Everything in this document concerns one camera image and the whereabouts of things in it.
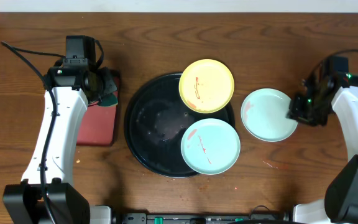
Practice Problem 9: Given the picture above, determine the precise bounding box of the green orange sponge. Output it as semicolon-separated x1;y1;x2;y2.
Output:
98;93;118;107

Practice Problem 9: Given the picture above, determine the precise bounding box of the light green plate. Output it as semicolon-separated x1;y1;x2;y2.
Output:
241;88;298;142
180;118;241;175

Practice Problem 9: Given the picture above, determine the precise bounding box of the yellow plate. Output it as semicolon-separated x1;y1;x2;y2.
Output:
178;59;234;114

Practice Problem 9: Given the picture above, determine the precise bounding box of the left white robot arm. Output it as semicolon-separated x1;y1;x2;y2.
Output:
2;67;117;223

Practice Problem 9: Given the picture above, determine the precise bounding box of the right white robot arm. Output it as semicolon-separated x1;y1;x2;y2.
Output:
288;73;358;223

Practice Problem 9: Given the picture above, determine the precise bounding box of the rectangular red black tray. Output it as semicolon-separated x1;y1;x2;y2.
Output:
76;72;120;146

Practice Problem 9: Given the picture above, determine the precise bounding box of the round black tray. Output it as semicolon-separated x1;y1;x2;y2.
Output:
124;73;235;178

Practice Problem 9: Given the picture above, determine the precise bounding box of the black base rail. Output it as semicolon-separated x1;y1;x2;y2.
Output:
111;205;293;224

